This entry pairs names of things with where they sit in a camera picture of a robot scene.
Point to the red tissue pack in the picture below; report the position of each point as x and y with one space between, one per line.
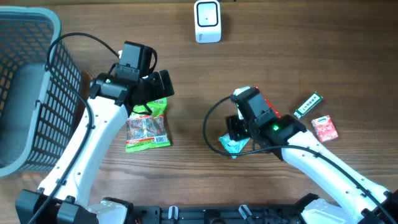
324 128

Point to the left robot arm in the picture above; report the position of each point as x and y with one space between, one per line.
62 197

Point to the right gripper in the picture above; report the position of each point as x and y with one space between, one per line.
234 127

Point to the white barcode scanner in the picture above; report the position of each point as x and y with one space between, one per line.
207 16

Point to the red Nescafe stick sachet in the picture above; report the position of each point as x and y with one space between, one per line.
262 105

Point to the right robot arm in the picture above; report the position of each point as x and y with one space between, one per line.
358 199

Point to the green snack bag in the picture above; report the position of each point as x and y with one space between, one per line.
146 127

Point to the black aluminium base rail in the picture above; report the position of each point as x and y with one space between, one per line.
206 215

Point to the green white carton box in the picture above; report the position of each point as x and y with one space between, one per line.
308 105

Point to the mint green pack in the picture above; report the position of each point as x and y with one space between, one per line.
232 146

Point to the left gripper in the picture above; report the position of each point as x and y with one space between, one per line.
158 91

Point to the dark grey plastic basket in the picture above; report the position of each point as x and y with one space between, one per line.
37 113

